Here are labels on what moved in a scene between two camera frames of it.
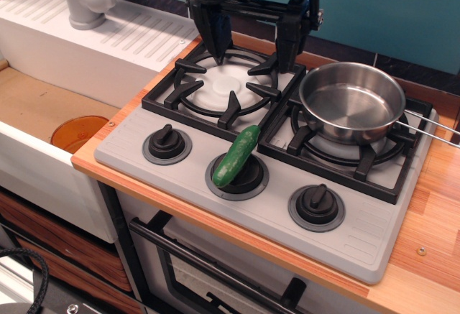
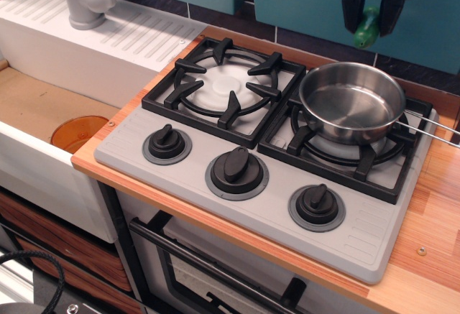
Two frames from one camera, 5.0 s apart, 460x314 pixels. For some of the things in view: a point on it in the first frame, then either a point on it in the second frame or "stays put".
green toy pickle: x=236 y=156 to x=368 y=31
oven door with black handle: x=186 y=265 stays put
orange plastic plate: x=72 y=132 stays put
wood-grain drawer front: x=72 y=256 stays put
